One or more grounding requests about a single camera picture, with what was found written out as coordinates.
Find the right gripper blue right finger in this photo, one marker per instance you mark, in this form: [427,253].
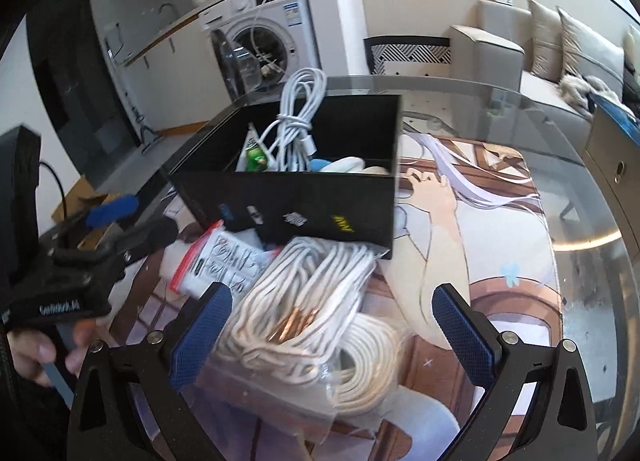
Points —
[471,336]

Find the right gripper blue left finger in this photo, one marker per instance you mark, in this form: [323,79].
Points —
[193,334]

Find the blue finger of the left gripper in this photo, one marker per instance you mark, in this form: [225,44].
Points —
[144,240]
[105,214]

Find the red white tissue pack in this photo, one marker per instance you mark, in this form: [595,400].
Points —
[236,260]

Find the adidas bag of laces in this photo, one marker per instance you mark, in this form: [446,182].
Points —
[290,321]

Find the white plush toy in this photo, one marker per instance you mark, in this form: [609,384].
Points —
[349,165]

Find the silver green medicine pouch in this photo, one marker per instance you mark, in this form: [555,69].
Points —
[254,155]

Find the person's left hand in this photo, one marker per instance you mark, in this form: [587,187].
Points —
[31,350]

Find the cardboard box on floor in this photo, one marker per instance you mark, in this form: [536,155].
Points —
[81,197]

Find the anime printed table mat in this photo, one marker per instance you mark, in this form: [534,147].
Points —
[467,213]

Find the black storage box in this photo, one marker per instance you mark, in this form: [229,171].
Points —
[281,205]

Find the kitchen faucet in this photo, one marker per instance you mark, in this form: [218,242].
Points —
[167,13]

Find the white washing machine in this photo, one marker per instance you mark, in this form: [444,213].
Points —
[278,33]

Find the beige side cabinet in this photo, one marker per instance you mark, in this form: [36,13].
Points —
[612,154]

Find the grey clothes on sofa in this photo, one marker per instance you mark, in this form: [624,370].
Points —
[576,91]

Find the grey cushion left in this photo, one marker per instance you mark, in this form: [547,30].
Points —
[547,42]

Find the grey cushion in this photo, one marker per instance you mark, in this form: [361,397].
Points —
[547,42]
[587,53]

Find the beige sofa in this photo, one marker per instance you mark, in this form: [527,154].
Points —
[499,52]

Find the grey cushion right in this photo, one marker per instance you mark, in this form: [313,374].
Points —
[587,53]

